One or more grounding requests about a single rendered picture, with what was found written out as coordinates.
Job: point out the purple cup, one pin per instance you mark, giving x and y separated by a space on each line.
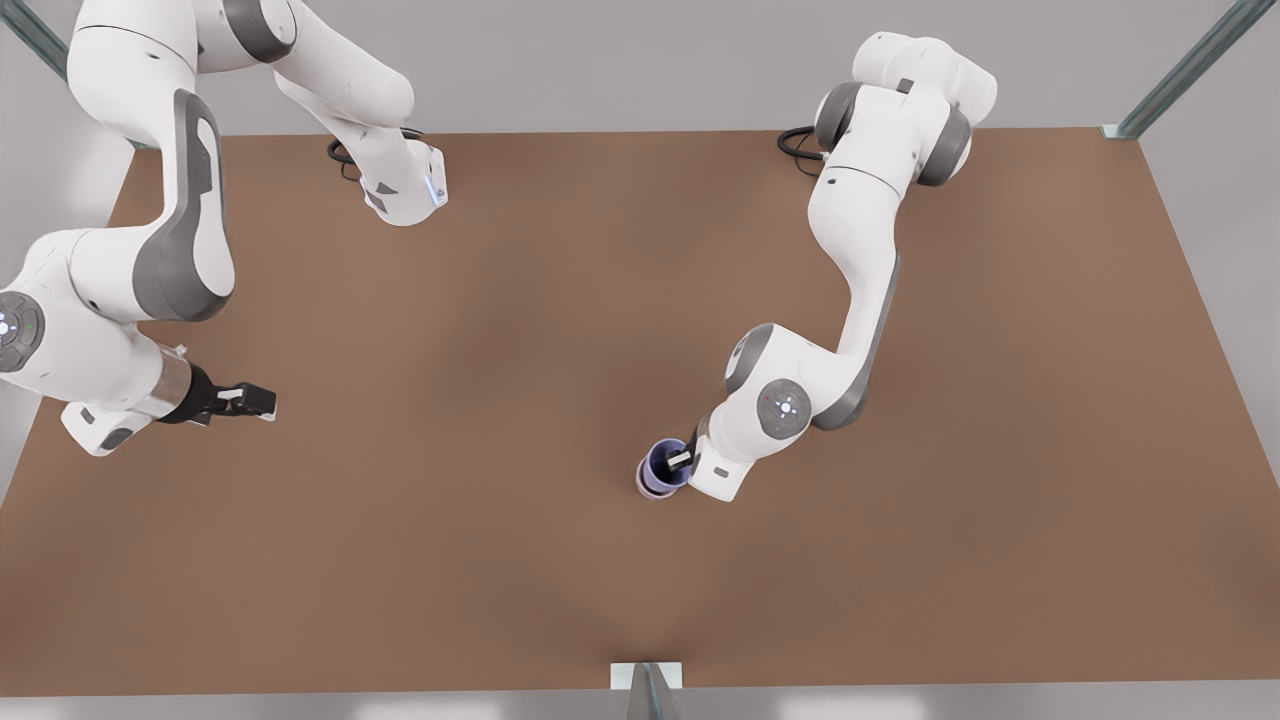
660 470

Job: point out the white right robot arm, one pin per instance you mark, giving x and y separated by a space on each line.
110 260

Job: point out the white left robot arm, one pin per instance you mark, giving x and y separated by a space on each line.
860 260

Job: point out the pink cup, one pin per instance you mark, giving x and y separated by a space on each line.
652 492

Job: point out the silver frame post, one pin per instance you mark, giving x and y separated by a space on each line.
35 35
1185 70
648 690

